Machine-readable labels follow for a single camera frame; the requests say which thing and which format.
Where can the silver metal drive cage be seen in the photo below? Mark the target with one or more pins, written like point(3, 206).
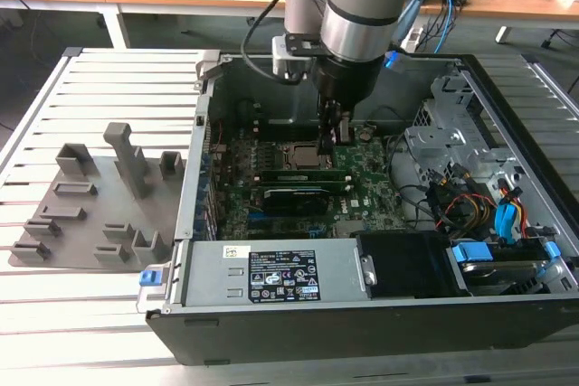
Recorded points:
point(434, 137)

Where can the grey power supply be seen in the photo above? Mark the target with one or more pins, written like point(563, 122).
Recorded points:
point(217, 277)

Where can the open black PC case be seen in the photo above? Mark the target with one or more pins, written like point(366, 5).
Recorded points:
point(316, 336)

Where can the green motherboard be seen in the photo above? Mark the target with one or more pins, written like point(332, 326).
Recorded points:
point(375, 169)

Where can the silver coin battery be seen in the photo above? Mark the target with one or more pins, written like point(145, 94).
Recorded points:
point(366, 136)

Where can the black plastic shroud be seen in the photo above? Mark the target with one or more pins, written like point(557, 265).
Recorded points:
point(402, 264)

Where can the silver CPU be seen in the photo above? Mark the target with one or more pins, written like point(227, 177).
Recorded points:
point(305, 157)

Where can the black graphics card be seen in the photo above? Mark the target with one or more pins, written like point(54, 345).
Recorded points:
point(296, 200)

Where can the grey parts rack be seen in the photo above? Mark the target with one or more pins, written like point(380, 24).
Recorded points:
point(113, 205)

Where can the blue case latch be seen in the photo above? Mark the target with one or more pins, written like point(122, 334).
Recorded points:
point(150, 278)

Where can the hard disk in blue carrier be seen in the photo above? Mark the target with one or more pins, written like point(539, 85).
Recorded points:
point(470, 252)

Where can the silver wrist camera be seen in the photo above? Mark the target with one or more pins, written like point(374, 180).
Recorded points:
point(289, 58)

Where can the white power strip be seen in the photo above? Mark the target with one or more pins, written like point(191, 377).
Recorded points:
point(414, 40)

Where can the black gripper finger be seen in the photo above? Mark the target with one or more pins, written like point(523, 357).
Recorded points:
point(326, 128)

